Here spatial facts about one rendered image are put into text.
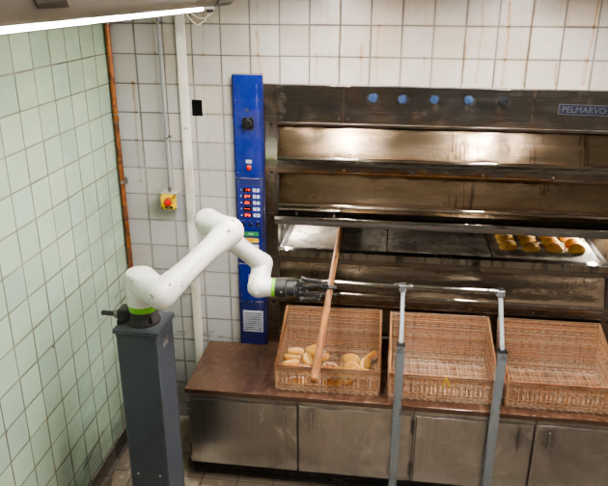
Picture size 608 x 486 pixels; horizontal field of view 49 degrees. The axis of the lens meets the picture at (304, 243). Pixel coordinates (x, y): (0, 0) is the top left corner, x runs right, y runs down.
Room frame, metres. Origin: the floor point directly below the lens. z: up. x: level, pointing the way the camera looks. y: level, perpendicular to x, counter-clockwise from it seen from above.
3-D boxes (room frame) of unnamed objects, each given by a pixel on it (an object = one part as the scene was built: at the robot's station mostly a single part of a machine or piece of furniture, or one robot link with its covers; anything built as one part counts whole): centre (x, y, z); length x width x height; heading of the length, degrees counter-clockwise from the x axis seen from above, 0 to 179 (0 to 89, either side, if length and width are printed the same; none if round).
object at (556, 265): (3.43, -0.75, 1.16); 1.80 x 0.06 x 0.04; 83
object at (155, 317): (2.62, 0.76, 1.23); 0.26 x 0.15 x 0.06; 80
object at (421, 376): (3.14, -0.74, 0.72); 0.56 x 0.49 x 0.28; 83
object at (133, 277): (2.60, 0.69, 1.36); 0.16 x 0.13 x 0.19; 43
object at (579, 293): (3.40, -0.75, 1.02); 1.79 x 0.11 x 0.19; 83
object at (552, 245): (3.77, -1.38, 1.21); 0.61 x 0.48 x 0.06; 173
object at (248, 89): (4.46, 0.17, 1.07); 1.93 x 0.16 x 2.15; 173
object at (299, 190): (3.40, -0.75, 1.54); 1.79 x 0.11 x 0.19; 83
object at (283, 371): (3.21, -0.15, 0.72); 0.56 x 0.49 x 0.28; 84
